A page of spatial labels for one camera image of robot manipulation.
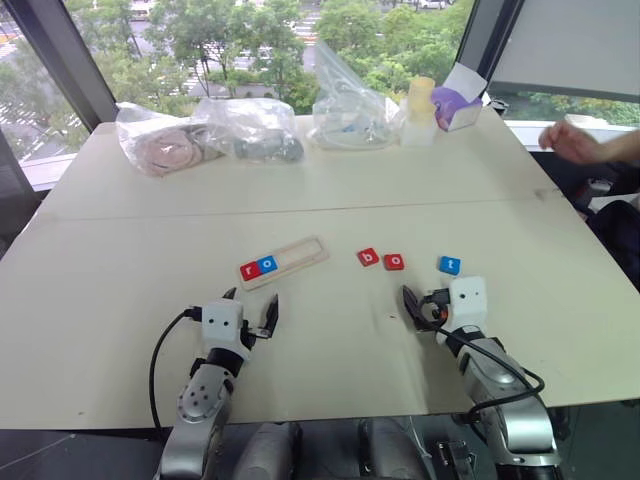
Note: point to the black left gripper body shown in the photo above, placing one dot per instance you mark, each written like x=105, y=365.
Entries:
x=248, y=334

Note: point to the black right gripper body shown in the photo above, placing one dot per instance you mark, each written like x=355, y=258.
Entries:
x=444, y=316

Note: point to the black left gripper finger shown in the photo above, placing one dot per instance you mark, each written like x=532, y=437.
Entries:
x=231, y=295
x=271, y=312

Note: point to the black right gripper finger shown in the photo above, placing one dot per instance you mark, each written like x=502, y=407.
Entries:
x=412, y=307

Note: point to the red letter tile o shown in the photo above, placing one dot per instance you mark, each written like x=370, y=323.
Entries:
x=395, y=262

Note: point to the blue letter tile t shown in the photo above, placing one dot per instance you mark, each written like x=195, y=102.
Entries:
x=450, y=265

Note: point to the red letter tile b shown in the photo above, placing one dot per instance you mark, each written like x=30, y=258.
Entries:
x=369, y=258

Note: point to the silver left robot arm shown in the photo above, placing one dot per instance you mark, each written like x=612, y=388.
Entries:
x=200, y=400

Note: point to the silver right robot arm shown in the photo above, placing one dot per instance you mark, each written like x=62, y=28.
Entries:
x=520, y=425

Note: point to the bystander bare forearm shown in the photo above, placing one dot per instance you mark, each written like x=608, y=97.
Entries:
x=620, y=146

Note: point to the red letter tile r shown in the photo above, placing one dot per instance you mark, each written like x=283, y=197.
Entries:
x=250, y=271

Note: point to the blue letter tile o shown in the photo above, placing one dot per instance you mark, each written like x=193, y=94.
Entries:
x=268, y=265

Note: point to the wooden letter tray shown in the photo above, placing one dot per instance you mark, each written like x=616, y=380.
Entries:
x=300, y=252

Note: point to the bystander bare hand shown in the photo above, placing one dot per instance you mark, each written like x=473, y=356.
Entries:
x=570, y=142

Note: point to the dark rounded shape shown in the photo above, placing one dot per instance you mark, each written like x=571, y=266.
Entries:
x=392, y=450
x=267, y=452

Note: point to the plastic bag with grey contents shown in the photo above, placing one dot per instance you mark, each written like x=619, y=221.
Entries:
x=260, y=145

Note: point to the plastic bag with pink contents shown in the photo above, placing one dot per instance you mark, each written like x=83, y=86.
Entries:
x=160, y=147

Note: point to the dark fabric bundle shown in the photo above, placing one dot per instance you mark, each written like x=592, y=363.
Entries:
x=617, y=240

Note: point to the yellow and white plastic container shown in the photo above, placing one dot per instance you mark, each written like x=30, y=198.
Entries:
x=419, y=110

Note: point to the purple tissue box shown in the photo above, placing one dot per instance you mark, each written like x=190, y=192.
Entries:
x=452, y=107

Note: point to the grey roller blind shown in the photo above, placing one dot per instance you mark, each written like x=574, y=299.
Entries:
x=575, y=45

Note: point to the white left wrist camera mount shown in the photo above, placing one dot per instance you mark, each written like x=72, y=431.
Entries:
x=222, y=325

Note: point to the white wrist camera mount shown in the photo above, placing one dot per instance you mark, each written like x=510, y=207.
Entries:
x=222, y=325
x=467, y=300

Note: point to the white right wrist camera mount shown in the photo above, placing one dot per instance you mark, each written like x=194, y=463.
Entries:
x=467, y=300

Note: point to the black metal bracket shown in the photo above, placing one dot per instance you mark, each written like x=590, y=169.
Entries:
x=455, y=460

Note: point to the dark window frame pillar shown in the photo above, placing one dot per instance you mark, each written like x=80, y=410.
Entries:
x=65, y=60
x=482, y=40

